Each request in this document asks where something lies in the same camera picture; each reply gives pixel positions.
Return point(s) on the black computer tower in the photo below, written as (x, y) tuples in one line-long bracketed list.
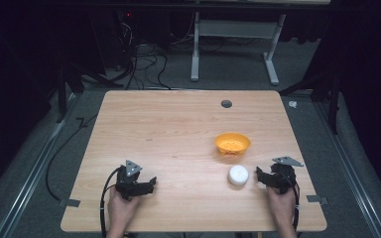
[(119, 36)]

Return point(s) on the white metal desk frame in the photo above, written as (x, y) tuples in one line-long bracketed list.
[(234, 29)]

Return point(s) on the person's left hand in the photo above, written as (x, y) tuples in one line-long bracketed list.
[(121, 206)]

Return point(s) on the metal floor rail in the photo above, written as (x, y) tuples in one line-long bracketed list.
[(29, 172), (354, 168)]

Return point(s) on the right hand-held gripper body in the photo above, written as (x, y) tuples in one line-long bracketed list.
[(283, 173)]

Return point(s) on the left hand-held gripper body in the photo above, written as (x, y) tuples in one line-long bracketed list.
[(129, 180)]

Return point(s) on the black metal stand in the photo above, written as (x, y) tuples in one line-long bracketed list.
[(67, 79), (327, 89)]

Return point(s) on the orange plastic bowl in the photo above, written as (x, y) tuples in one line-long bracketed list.
[(232, 142)]

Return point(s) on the white round cup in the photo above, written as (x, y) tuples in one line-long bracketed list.
[(238, 174)]

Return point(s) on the person's right hand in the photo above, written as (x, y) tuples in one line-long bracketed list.
[(280, 204)]

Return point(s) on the white crumpled paper scrap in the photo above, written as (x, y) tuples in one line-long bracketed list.
[(292, 104)]

